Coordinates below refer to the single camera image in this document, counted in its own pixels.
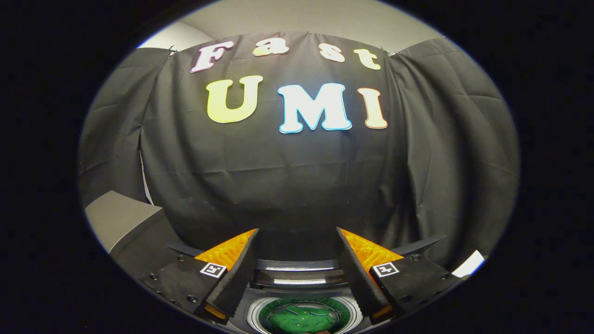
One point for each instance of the black backdrop cloth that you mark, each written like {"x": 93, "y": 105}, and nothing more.
{"x": 297, "y": 185}

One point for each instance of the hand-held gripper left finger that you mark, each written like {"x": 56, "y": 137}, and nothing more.
{"x": 241, "y": 269}

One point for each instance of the grey cabinet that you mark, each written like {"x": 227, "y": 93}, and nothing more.
{"x": 116, "y": 218}

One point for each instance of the grey washing machine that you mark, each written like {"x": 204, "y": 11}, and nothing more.
{"x": 253, "y": 311}

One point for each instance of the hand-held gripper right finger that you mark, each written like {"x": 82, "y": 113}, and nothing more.
{"x": 356, "y": 271}

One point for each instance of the green polo shirt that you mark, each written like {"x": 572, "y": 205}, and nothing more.
{"x": 297, "y": 318}

